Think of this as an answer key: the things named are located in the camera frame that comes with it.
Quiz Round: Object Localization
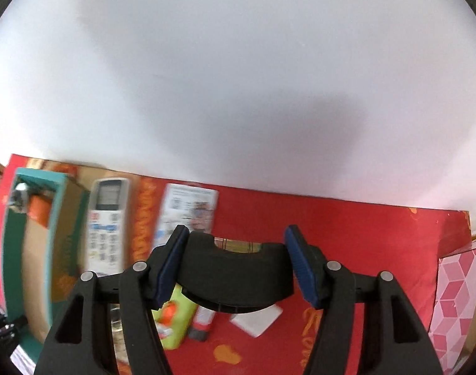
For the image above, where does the green orange utility knife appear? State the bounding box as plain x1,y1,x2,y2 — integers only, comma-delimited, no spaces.
152,283,199,350

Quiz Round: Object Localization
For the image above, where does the white remote control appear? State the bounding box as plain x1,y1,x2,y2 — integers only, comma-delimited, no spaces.
83,177,131,276

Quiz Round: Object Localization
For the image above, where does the white packet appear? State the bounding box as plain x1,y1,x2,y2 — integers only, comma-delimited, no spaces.
229,304,284,338

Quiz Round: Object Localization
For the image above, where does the teal cardboard box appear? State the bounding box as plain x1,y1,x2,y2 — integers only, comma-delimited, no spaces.
1,167,94,354

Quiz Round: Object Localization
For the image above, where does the red printed tablecloth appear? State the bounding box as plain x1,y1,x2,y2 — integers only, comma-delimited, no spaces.
0,153,473,375

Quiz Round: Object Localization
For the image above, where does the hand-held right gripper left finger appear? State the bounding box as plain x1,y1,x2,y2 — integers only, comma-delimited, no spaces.
35,224,190,375

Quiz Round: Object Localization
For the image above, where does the yellow green striped item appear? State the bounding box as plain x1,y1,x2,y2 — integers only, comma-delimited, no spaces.
213,237,270,252

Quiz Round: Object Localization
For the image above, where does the white lidded jar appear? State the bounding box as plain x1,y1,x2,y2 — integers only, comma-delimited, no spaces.
9,183,51,227

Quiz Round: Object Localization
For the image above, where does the red white small tube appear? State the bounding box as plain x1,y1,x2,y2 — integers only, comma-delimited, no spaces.
188,305,216,342

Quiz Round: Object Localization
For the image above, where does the white printed card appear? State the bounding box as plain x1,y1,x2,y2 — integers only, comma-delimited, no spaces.
154,183,219,248

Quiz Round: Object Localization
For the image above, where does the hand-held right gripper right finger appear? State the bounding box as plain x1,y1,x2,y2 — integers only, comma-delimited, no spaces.
284,224,443,375

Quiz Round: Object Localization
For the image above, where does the pink patterned box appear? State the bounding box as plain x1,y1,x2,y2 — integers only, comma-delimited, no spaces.
427,236,476,375

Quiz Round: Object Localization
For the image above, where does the black curved foam object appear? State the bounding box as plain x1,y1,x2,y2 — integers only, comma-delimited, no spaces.
175,231,295,314

